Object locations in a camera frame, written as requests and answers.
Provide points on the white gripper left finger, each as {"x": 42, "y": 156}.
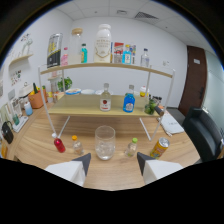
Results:
{"x": 71, "y": 170}

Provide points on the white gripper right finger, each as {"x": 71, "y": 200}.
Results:
{"x": 156, "y": 170}

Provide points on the yellow drink can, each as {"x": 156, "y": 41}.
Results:
{"x": 159, "y": 149}

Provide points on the clear bottle orange cap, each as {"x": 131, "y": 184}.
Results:
{"x": 78, "y": 147}

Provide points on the small red liquid bottle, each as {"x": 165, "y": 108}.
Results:
{"x": 60, "y": 146}

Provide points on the clear bottle green cap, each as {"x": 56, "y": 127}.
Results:
{"x": 130, "y": 150}

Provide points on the blue white cup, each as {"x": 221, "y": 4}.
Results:
{"x": 28, "y": 109}

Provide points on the small green cup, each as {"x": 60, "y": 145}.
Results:
{"x": 16, "y": 119}

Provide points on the clear drinking glass with ice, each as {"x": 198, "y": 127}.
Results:
{"x": 105, "y": 145}

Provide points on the black armchair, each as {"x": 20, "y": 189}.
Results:
{"x": 203, "y": 133}

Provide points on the glass jar of limes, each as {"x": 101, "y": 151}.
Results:
{"x": 150, "y": 107}

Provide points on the white tray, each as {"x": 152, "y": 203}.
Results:
{"x": 21, "y": 125}

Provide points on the blue liquid bottle silver cap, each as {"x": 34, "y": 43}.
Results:
{"x": 129, "y": 102}

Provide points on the black handbag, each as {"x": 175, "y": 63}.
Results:
{"x": 7, "y": 134}

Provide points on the clear bottle red label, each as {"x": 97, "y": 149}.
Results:
{"x": 105, "y": 101}

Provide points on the orange storage basket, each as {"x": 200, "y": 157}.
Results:
{"x": 37, "y": 100}

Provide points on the green potted plant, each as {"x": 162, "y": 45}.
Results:
{"x": 65, "y": 83}

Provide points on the green toy vegetable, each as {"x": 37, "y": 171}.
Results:
{"x": 35, "y": 88}

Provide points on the white countertop appliance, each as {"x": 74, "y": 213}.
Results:
{"x": 26, "y": 90}

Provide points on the brown wooden door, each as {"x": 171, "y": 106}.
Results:
{"x": 191, "y": 80}

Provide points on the small pink bottle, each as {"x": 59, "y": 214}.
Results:
{"x": 64, "y": 58}

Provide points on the small teal bottle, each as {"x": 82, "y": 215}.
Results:
{"x": 84, "y": 55}

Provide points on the black silver foil bag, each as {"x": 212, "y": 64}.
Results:
{"x": 54, "y": 51}

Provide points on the tall glass jar wooden lid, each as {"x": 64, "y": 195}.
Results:
{"x": 75, "y": 50}

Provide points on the large white bottle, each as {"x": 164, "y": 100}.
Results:
{"x": 102, "y": 45}

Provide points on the clear glass vase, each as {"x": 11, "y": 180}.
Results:
{"x": 26, "y": 43}

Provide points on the large ceiling air vent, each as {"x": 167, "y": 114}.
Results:
{"x": 146, "y": 15}

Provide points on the small ceiling vent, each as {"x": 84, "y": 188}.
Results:
{"x": 122, "y": 12}

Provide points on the white frame wooden shelf rack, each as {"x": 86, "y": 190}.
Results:
{"x": 86, "y": 106}

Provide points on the white photo frame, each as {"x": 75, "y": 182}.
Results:
{"x": 15, "y": 106}

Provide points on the small wall pictures cluster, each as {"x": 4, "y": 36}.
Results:
{"x": 15, "y": 77}

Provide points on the grey print wall sheet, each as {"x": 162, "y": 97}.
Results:
{"x": 117, "y": 58}

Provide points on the wooden wall shelf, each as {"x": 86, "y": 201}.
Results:
{"x": 20, "y": 60}

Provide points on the multicolour wall poster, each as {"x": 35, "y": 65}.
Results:
{"x": 133, "y": 49}

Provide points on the red white wall poster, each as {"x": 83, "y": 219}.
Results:
{"x": 118, "y": 47}

